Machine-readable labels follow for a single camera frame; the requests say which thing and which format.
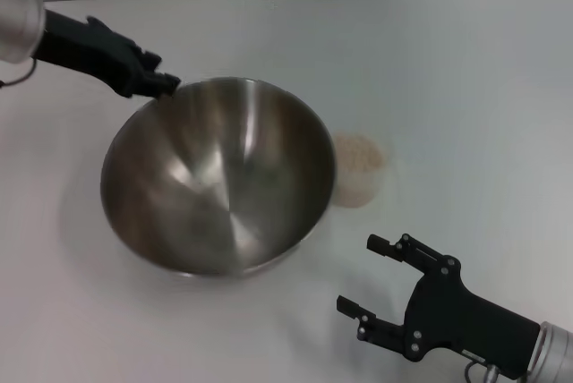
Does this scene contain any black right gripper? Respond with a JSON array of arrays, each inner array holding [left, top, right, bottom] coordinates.
[[336, 233, 542, 380]]

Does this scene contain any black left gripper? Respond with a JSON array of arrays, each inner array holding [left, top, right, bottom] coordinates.
[[33, 8, 183, 99]]

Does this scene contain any clear plastic measuring cup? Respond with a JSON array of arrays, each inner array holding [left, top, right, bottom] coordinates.
[[329, 131, 391, 210]]

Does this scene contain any stainless steel mixing bowl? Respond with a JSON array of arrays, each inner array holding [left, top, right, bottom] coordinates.
[[98, 77, 338, 279]]

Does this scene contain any silver cable connector plug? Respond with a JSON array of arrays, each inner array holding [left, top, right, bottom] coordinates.
[[462, 355, 503, 383]]

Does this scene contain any thin dark left arm cable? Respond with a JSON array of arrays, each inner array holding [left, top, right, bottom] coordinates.
[[0, 58, 37, 88]]

